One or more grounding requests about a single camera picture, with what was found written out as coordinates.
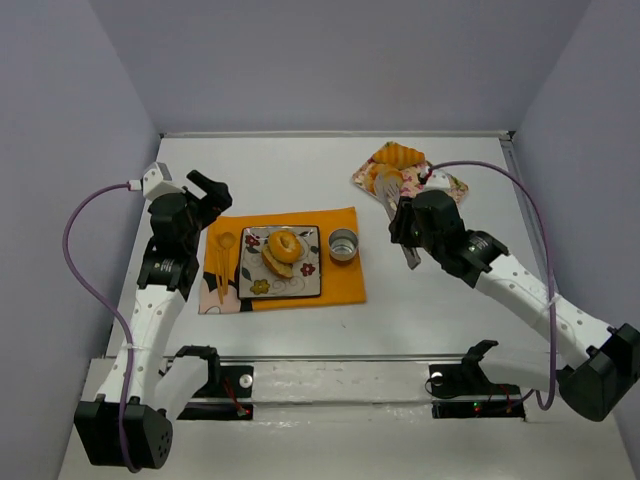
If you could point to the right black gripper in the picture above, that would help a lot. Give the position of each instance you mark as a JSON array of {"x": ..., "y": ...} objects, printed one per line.
[{"x": 403, "y": 226}]

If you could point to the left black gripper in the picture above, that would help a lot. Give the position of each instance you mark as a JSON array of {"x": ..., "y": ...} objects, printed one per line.
[{"x": 198, "y": 205}]

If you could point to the metal tongs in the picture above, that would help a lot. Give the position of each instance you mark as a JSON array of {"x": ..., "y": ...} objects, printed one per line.
[{"x": 387, "y": 190}]

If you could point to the golden bagel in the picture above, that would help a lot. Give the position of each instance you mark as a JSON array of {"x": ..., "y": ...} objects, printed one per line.
[{"x": 284, "y": 246}]

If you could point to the herb toast slice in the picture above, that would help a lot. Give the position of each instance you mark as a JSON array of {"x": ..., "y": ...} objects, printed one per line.
[{"x": 277, "y": 267}]

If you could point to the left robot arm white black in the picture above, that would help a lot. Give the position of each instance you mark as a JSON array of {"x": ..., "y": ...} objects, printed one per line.
[{"x": 129, "y": 422}]

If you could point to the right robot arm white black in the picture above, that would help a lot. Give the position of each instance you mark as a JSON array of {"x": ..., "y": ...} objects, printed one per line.
[{"x": 591, "y": 363}]

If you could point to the twisted round bread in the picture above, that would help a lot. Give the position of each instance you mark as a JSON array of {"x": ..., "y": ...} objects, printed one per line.
[{"x": 386, "y": 171}]

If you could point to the striped croissant bread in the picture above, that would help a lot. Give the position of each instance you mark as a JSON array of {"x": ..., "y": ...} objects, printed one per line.
[{"x": 398, "y": 156}]

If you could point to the floral serving tray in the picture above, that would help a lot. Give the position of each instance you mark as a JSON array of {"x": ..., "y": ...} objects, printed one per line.
[{"x": 412, "y": 186}]

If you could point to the wooden spoon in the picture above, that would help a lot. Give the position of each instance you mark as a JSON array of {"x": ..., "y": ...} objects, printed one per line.
[{"x": 226, "y": 242}]

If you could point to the small metal cup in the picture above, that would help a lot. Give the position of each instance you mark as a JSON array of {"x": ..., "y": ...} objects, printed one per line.
[{"x": 343, "y": 245}]

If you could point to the square floral ceramic plate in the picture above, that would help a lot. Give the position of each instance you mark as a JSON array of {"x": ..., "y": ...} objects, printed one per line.
[{"x": 256, "y": 280}]

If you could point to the orange cartoon placemat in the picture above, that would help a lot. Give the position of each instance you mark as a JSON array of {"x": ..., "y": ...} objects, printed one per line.
[{"x": 341, "y": 283}]

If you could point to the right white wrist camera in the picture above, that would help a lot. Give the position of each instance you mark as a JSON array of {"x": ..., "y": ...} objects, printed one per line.
[{"x": 436, "y": 180}]

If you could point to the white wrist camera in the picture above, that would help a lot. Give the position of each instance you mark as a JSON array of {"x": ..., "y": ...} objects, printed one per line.
[
  {"x": 157, "y": 181},
  {"x": 436, "y": 180}
]

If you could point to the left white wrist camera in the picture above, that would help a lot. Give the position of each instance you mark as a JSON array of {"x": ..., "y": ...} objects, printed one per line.
[{"x": 157, "y": 181}]

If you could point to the aluminium table rail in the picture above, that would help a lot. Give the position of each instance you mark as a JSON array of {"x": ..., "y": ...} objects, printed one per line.
[{"x": 390, "y": 135}]

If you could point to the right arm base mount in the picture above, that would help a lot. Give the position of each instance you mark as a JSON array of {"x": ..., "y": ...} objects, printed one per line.
[{"x": 456, "y": 394}]

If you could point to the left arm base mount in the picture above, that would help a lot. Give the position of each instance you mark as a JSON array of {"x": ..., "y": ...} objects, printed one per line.
[{"x": 230, "y": 399}]

